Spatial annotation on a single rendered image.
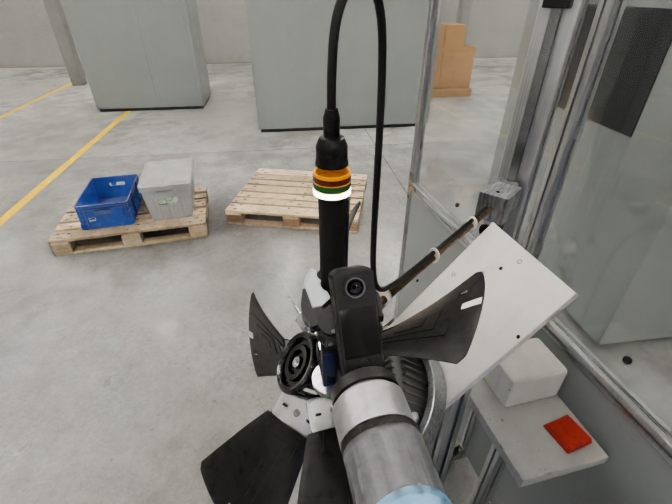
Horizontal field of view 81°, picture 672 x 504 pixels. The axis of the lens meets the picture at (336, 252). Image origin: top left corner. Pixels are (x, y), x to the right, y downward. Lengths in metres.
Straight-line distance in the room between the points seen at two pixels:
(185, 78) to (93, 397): 6.07
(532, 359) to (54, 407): 2.27
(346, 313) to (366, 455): 0.13
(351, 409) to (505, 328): 0.50
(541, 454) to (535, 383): 0.17
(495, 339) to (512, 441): 0.40
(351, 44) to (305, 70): 0.71
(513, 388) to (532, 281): 0.40
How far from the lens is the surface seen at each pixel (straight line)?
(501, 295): 0.87
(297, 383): 0.74
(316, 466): 0.71
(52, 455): 2.45
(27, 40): 14.20
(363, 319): 0.42
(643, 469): 1.26
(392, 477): 0.35
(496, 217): 1.03
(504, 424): 1.20
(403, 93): 6.35
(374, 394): 0.39
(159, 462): 2.20
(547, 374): 1.21
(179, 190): 3.54
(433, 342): 0.58
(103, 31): 7.98
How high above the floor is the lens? 1.80
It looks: 34 degrees down
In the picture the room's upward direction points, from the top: straight up
